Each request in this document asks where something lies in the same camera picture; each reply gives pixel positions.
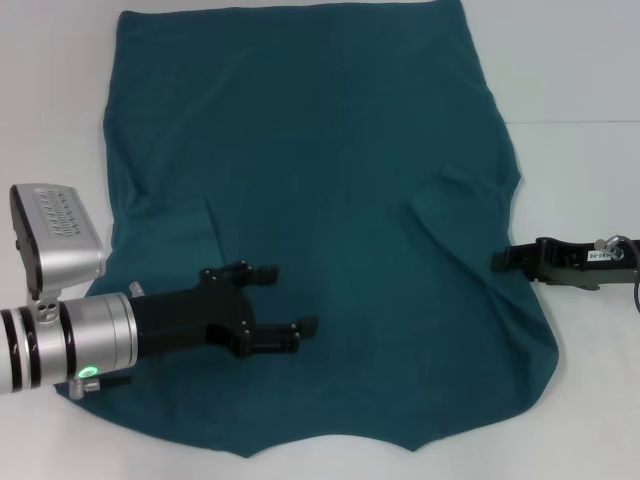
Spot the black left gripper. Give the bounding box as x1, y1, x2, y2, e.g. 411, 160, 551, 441
129, 259, 322, 361

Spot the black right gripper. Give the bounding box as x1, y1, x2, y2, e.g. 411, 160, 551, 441
491, 237, 640, 292

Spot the teal blue shirt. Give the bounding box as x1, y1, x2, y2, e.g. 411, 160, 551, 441
54, 0, 561, 447

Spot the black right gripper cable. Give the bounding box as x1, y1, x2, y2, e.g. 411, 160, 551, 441
593, 237, 640, 315

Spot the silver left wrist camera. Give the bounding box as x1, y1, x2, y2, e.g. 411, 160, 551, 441
9, 183, 106, 301

